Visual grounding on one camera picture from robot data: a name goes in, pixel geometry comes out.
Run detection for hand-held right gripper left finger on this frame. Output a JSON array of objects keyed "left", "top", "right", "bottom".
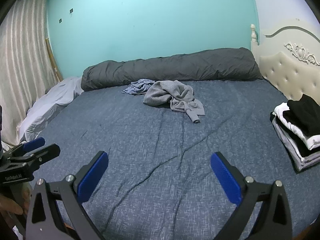
[{"left": 26, "top": 151, "right": 109, "bottom": 240}]

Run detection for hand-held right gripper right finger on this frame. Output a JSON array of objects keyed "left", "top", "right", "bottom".
[{"left": 210, "top": 151, "right": 293, "bottom": 240}]

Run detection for cream tufted headboard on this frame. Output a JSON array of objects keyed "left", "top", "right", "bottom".
[{"left": 251, "top": 12, "right": 320, "bottom": 105}]

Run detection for blue-grey crumpled shorts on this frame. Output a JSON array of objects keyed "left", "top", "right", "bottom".
[{"left": 122, "top": 79, "right": 156, "bottom": 96}]

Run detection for light grey bed sheet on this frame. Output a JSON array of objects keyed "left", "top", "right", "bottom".
[{"left": 19, "top": 77, "right": 84, "bottom": 142}]

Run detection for dark grey rolled duvet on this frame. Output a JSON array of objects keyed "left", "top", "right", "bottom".
[{"left": 81, "top": 47, "right": 263, "bottom": 92}]

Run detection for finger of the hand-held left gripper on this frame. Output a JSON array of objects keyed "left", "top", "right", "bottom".
[
  {"left": 7, "top": 143, "right": 61, "bottom": 167},
  {"left": 10, "top": 137, "right": 46, "bottom": 156}
]

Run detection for black white folded clothes stack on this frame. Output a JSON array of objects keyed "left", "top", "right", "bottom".
[{"left": 270, "top": 94, "right": 320, "bottom": 172}]

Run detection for beige striped curtain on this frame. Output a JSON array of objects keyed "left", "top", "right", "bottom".
[{"left": 0, "top": 0, "right": 60, "bottom": 147}]

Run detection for person's left hand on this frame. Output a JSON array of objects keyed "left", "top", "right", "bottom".
[{"left": 0, "top": 195, "right": 25, "bottom": 216}]

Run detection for grey knit sweater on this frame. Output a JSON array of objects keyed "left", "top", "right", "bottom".
[{"left": 143, "top": 80, "right": 206, "bottom": 124}]

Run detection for wooden pole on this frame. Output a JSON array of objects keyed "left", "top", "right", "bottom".
[{"left": 45, "top": 38, "right": 63, "bottom": 82}]

